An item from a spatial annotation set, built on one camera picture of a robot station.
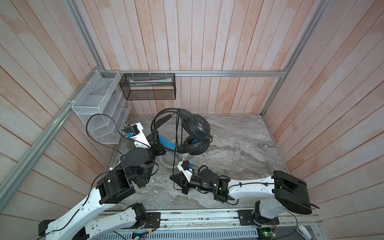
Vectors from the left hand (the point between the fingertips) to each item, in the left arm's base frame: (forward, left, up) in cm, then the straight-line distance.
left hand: (159, 135), depth 57 cm
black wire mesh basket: (+55, +17, -15) cm, 59 cm away
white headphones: (+10, +2, -41) cm, 42 cm away
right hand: (-9, -4, -22) cm, 24 cm away
